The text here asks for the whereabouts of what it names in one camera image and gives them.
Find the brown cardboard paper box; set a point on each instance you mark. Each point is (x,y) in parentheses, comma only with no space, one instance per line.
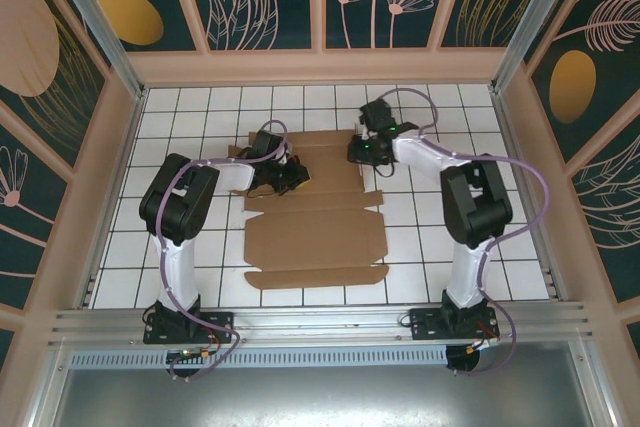
(315,237)

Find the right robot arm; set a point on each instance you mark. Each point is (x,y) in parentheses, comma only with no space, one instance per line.
(475,207)

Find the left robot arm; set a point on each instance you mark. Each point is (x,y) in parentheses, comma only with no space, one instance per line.
(177,207)

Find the grey metal sheet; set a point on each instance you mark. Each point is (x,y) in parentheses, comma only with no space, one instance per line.
(320,397)

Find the aluminium mounting rail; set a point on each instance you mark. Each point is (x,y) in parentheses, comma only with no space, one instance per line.
(320,322)

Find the aluminium table side rail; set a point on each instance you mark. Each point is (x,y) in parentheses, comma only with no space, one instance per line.
(525,157)
(122,157)

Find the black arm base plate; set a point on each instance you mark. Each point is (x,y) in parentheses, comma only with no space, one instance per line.
(425,324)
(220,324)

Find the aluminium frame post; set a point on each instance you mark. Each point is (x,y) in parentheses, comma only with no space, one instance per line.
(530,17)
(100,27)

